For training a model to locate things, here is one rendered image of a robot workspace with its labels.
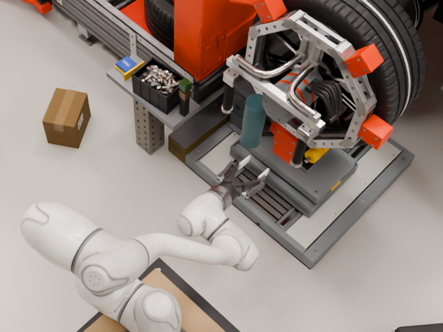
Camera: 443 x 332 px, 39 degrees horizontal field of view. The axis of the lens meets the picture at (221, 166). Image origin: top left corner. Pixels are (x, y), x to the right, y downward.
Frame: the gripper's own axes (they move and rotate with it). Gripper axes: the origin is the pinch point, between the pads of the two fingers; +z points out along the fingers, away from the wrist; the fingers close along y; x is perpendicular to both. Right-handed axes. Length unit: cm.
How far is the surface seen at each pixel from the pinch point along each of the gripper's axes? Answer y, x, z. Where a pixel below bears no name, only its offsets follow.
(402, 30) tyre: -17, -54, 41
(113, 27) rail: 118, 27, 55
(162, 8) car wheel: 94, 4, 60
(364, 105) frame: -21.5, -33.9, 20.5
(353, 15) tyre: -3, -56, 28
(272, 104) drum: 6.5, -19.8, 11.6
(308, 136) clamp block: -13.4, -25.0, 0.7
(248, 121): 16.3, -0.4, 19.3
